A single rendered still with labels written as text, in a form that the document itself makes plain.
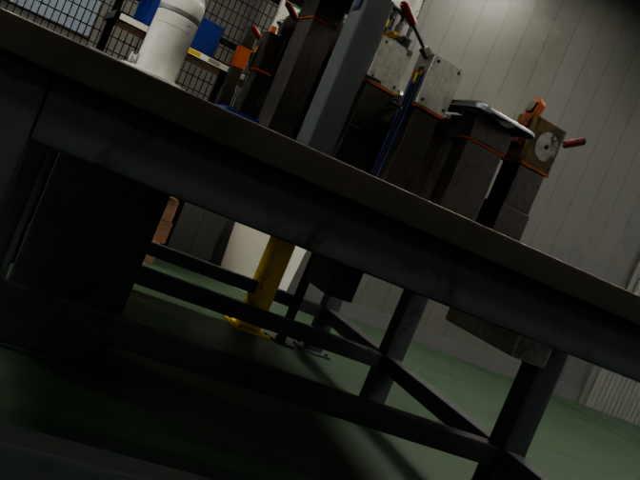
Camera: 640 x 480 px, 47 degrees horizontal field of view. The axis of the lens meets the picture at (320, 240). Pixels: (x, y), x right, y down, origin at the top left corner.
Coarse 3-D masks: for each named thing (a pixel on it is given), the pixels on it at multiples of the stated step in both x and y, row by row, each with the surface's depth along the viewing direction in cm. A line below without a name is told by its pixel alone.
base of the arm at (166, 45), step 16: (160, 16) 201; (176, 16) 200; (160, 32) 200; (176, 32) 200; (192, 32) 204; (144, 48) 201; (160, 48) 200; (176, 48) 201; (144, 64) 200; (160, 64) 200; (176, 64) 203
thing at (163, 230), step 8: (176, 200) 423; (168, 208) 423; (176, 208) 424; (168, 216) 424; (160, 224) 424; (168, 224) 425; (160, 232) 425; (168, 232) 426; (152, 240) 423; (160, 240) 425
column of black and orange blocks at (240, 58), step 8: (248, 32) 287; (248, 40) 287; (240, 48) 286; (248, 48) 288; (240, 56) 287; (248, 56) 288; (232, 64) 287; (240, 64) 288; (232, 72) 287; (240, 72) 289; (224, 80) 290; (232, 80) 288; (224, 88) 287; (232, 88) 289; (216, 96) 290; (224, 96) 288; (232, 96) 289; (224, 104) 288
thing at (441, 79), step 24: (432, 72) 166; (456, 72) 169; (408, 96) 168; (432, 96) 167; (408, 120) 168; (432, 120) 169; (384, 144) 170; (408, 144) 168; (384, 168) 168; (408, 168) 169
